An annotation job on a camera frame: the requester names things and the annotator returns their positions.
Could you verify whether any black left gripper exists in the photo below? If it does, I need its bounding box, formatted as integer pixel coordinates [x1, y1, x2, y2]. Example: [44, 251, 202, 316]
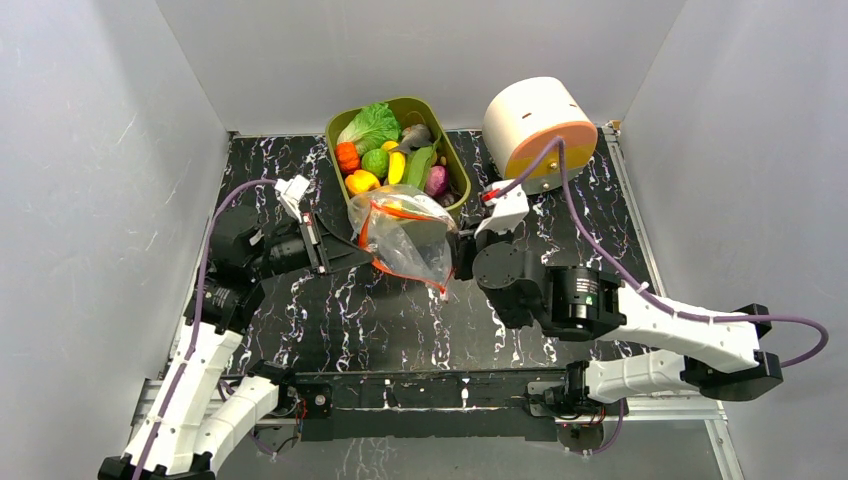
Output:
[248, 211, 374, 280]

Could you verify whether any clear zip top bag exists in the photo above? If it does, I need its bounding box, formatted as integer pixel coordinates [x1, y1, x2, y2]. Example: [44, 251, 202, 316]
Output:
[348, 184, 458, 300]

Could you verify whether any green leafy vegetable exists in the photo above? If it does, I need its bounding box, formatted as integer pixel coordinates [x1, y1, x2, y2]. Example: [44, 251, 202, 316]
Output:
[401, 137, 442, 191]

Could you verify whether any yellow banana pepper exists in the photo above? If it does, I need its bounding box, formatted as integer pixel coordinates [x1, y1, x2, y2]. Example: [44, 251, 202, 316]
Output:
[386, 151, 406, 185]

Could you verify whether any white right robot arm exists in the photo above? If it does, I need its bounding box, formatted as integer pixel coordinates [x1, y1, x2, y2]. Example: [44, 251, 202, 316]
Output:
[448, 231, 783, 414]

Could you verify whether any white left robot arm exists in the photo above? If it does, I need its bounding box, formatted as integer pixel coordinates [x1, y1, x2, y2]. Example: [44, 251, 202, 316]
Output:
[97, 206, 373, 479]

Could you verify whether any dark purple eggplant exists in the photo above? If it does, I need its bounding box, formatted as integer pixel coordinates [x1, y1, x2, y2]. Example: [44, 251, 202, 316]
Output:
[436, 191, 459, 208]

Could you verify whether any orange yellow bell pepper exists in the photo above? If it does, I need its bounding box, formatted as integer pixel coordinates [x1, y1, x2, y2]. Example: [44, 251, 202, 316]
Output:
[344, 169, 381, 197]

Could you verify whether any orange mini pumpkin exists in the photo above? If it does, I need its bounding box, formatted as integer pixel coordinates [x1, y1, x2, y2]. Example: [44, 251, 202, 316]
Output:
[335, 142, 361, 175]

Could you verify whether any green bumpy citrus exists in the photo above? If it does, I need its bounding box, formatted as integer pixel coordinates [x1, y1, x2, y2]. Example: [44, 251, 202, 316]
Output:
[361, 148, 390, 180]

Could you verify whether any green lettuce head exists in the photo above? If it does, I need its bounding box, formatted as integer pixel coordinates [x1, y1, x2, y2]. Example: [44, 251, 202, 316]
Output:
[335, 102, 401, 156]

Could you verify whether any white cylindrical drawer box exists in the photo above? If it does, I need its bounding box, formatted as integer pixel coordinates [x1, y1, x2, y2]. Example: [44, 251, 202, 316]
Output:
[482, 77, 598, 195]

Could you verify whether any olive green plastic bin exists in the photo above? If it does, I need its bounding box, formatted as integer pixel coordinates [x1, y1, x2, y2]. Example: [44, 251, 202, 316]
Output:
[325, 97, 471, 218]

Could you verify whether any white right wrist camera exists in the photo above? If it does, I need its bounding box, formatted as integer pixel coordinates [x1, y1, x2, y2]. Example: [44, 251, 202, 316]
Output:
[474, 180, 530, 239]

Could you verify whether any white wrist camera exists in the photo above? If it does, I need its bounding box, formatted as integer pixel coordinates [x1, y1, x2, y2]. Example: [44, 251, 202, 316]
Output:
[274, 175, 310, 223]
[474, 180, 530, 239]

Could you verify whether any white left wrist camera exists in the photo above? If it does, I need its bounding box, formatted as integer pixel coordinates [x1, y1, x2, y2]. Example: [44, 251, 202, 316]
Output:
[274, 175, 310, 223]

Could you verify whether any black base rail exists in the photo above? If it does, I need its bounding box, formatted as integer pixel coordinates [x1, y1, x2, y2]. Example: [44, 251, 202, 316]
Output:
[294, 368, 565, 442]

